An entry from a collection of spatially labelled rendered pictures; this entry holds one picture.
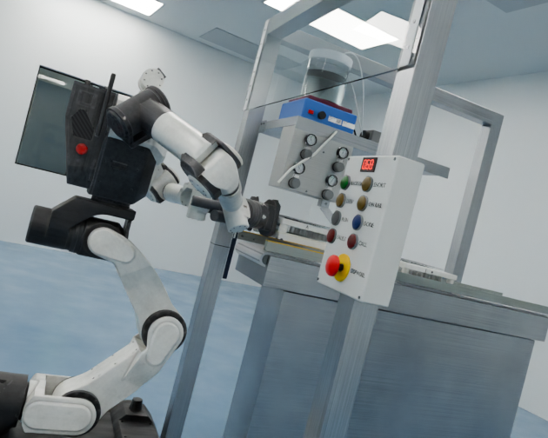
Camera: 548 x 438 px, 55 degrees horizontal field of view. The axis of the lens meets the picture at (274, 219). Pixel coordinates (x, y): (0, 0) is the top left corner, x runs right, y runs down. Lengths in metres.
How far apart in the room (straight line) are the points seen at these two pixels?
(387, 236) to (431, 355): 1.30
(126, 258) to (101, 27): 5.30
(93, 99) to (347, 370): 1.02
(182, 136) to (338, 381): 0.69
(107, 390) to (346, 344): 0.94
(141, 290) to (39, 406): 0.43
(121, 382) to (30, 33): 5.30
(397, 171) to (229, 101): 6.25
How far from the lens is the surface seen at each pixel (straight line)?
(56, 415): 1.77
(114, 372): 1.79
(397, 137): 1.07
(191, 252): 7.05
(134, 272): 1.68
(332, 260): 0.97
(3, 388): 1.79
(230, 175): 1.35
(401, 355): 2.11
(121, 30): 6.82
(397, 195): 0.94
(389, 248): 0.94
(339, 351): 1.08
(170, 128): 1.39
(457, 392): 2.34
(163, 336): 1.72
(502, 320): 2.32
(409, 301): 2.01
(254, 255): 1.76
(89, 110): 1.62
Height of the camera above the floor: 1.01
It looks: level
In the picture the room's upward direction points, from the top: 14 degrees clockwise
